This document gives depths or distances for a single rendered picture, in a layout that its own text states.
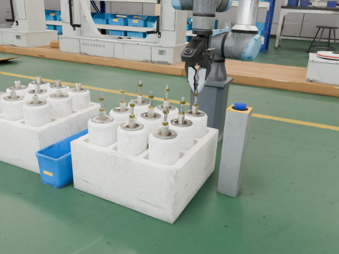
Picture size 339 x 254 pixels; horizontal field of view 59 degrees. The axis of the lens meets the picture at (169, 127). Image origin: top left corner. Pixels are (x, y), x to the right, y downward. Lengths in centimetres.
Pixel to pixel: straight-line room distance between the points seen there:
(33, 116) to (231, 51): 86
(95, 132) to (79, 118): 32
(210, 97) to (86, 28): 258
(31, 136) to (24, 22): 320
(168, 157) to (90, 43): 281
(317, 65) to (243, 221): 205
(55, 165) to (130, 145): 29
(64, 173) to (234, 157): 59
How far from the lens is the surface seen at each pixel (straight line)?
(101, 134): 101
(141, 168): 91
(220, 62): 146
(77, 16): 382
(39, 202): 110
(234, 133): 101
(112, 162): 97
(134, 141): 94
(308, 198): 121
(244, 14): 139
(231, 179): 108
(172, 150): 89
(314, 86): 282
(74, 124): 131
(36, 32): 435
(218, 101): 145
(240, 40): 138
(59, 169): 111
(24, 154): 127
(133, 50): 329
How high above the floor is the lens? 60
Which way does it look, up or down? 21 degrees down
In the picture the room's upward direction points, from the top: 3 degrees clockwise
